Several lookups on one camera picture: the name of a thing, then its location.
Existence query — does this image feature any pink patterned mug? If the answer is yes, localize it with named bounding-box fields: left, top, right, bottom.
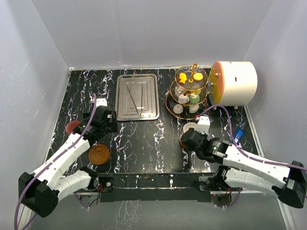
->
left=65, top=120, right=80, bottom=135

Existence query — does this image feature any green ceramic cup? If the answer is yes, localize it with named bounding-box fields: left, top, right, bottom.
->
left=183, top=122, right=197, bottom=133

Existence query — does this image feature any silver metal tray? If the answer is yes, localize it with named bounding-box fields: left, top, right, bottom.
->
left=115, top=74, right=160, bottom=122

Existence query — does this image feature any white cream puff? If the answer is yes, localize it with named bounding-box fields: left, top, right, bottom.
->
left=189, top=104, right=199, bottom=113

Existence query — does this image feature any green dome cake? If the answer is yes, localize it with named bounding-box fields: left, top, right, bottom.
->
left=189, top=93, right=200, bottom=104

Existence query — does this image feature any white rectangular cream cake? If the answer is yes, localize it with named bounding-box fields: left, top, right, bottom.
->
left=174, top=86, right=185, bottom=97

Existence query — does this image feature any round orange biscuit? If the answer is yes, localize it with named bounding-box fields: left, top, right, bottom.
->
left=193, top=73, right=203, bottom=81

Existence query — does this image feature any orange fish-shaped cookie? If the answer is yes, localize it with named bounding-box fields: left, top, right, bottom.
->
left=179, top=72, right=188, bottom=84

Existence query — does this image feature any brown wooden coaster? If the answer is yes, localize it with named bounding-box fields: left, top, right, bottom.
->
left=88, top=144, right=110, bottom=165
left=179, top=138, right=187, bottom=149

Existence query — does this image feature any white sprinkle cherry cake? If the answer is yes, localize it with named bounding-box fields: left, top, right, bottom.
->
left=178, top=93, right=189, bottom=104

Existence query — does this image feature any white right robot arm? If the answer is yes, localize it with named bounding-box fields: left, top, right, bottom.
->
left=180, top=128, right=307, bottom=208

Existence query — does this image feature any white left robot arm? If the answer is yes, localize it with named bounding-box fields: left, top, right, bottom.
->
left=18, top=98, right=118, bottom=218

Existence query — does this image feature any blue clip object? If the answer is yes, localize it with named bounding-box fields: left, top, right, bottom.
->
left=234, top=121, right=248, bottom=144

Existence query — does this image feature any three-tier glass cake stand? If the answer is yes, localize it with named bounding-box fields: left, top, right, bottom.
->
left=165, top=63, right=209, bottom=120

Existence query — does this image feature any white cylindrical container orange lid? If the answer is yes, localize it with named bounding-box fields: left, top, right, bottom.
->
left=208, top=61, right=258, bottom=106

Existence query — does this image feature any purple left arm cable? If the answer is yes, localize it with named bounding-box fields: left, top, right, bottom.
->
left=13, top=93, right=98, bottom=230

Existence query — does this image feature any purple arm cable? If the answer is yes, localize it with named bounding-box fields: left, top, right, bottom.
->
left=13, top=93, right=98, bottom=230
left=195, top=104, right=307, bottom=209

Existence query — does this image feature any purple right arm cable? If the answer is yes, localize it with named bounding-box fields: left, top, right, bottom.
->
left=195, top=104, right=307, bottom=209

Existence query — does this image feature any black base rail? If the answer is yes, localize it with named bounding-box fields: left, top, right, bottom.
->
left=71, top=173, right=243, bottom=203

